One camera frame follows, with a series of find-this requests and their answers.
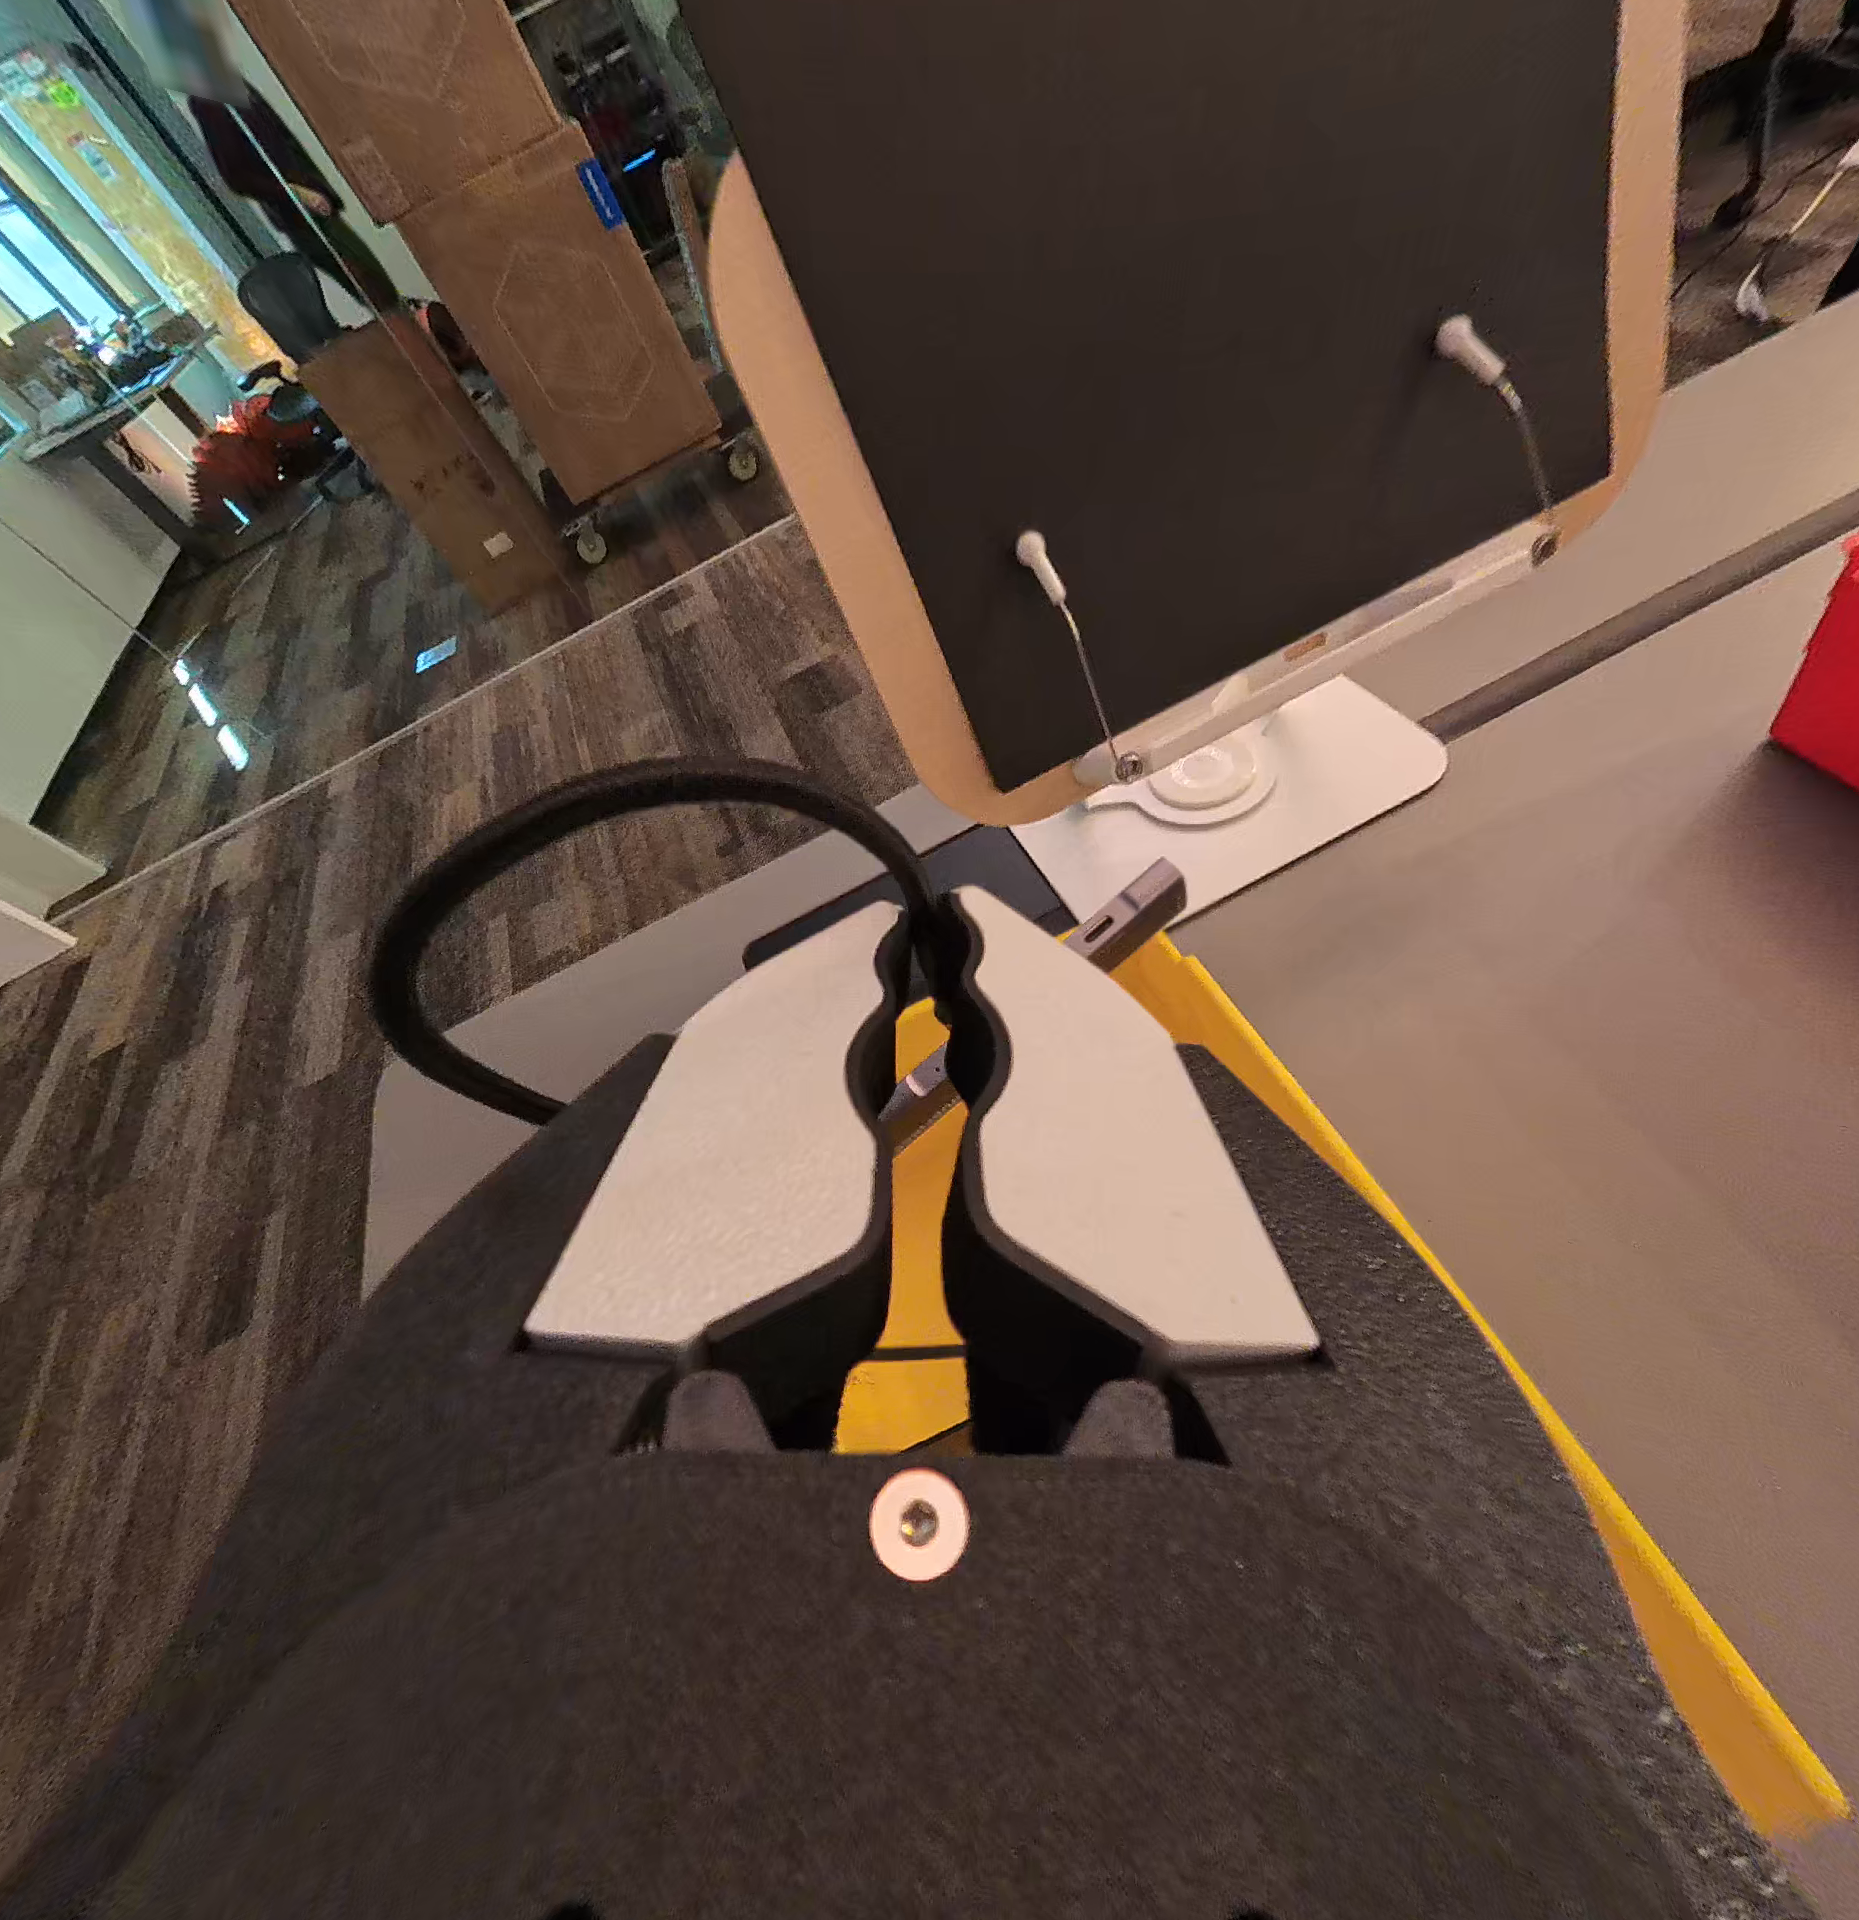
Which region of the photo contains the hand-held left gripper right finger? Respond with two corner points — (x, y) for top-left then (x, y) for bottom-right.
(929, 884), (1321, 1450)

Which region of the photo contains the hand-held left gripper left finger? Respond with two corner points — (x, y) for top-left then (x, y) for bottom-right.
(521, 896), (907, 1441)

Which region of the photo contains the yellow plastic bin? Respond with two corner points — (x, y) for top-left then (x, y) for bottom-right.
(831, 922), (1852, 1839)

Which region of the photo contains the thick black usb-c cable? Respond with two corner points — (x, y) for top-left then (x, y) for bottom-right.
(371, 759), (967, 1127)

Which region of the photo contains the red plastic bin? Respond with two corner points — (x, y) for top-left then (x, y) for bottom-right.
(1768, 523), (1859, 798)

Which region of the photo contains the cardboard box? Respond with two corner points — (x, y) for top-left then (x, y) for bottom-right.
(395, 125), (721, 512)
(299, 305), (585, 617)
(231, 0), (585, 227)

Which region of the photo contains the white cabinet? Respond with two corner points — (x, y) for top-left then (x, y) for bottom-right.
(0, 494), (181, 991)

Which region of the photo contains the black felt desk divider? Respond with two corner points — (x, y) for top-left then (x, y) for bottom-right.
(673, 0), (1686, 828)

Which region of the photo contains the black office chair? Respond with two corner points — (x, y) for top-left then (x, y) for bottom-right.
(239, 251), (375, 498)

